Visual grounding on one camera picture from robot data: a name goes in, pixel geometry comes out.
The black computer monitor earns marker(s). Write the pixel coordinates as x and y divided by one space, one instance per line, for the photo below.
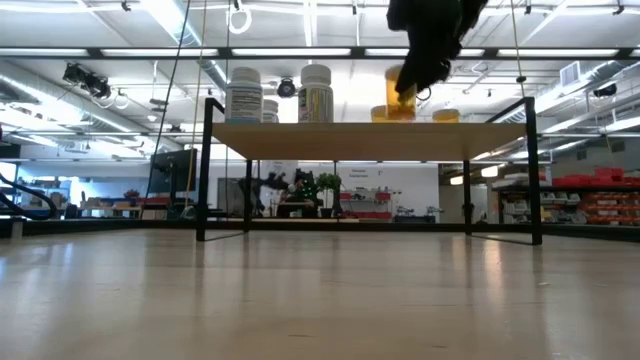
172 172

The white aspirin bottle green label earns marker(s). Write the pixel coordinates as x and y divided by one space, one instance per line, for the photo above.
316 100

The small background potted plant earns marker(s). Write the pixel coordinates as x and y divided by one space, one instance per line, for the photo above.
327 182

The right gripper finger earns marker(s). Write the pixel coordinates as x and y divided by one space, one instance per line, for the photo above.
425 67

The rack with red bins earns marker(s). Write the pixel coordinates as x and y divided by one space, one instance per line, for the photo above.
610 175

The white supplement bottle blue band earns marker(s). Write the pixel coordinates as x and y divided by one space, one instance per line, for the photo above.
244 100

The black table frame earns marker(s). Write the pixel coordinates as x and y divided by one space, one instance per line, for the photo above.
400 227

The black overhead frame bar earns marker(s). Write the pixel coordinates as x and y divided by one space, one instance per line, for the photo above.
225 51

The small white pill bottle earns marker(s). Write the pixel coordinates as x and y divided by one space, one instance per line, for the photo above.
271 112

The wooden shelf black metal legs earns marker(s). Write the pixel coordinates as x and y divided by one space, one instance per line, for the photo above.
370 140

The black camera on mount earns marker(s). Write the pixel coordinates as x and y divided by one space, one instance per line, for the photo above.
87 80

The black round hanging device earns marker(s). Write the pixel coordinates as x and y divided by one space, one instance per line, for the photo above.
286 88

